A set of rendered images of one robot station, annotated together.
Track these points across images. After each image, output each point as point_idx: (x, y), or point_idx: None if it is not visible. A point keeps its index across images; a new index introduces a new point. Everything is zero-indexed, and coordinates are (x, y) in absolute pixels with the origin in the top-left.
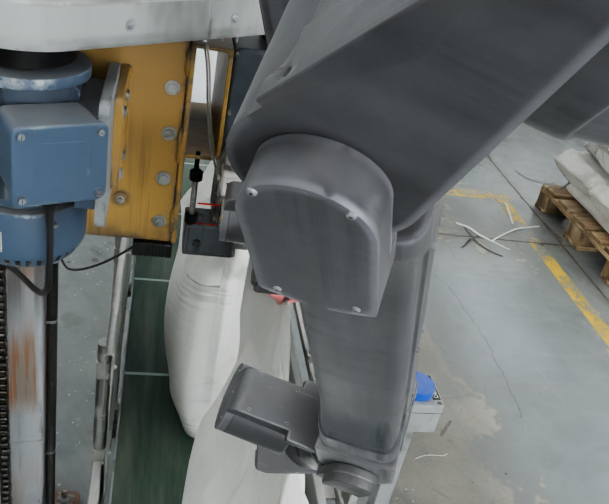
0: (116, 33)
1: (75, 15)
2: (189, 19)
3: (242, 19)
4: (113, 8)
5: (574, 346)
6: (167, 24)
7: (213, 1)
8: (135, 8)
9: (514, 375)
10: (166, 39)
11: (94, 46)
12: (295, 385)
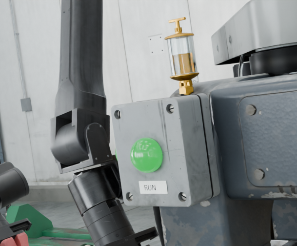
0: (217, 53)
1: (212, 42)
2: (223, 42)
3: (231, 40)
4: (214, 37)
5: None
6: (221, 47)
7: (224, 26)
8: (216, 36)
9: None
10: (223, 58)
11: (216, 62)
12: None
